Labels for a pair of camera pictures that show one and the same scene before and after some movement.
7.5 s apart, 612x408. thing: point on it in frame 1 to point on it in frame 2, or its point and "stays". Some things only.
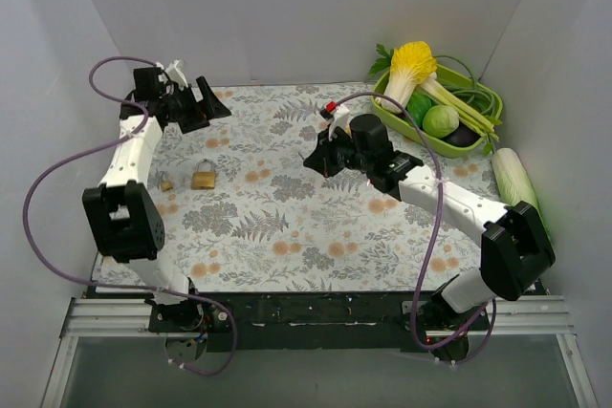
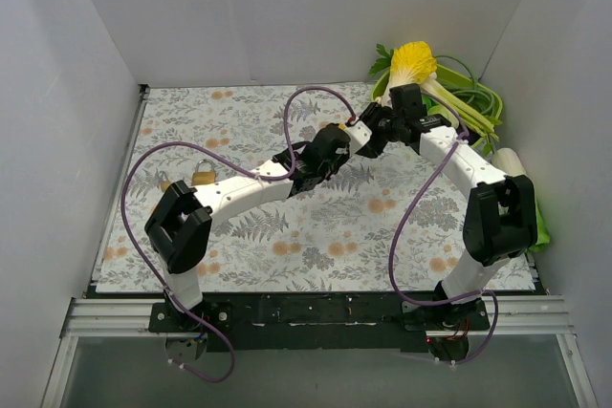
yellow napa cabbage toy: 412,63 stays
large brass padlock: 204,180 stays
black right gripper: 330,152 to 397,126
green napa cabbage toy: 513,184 stays
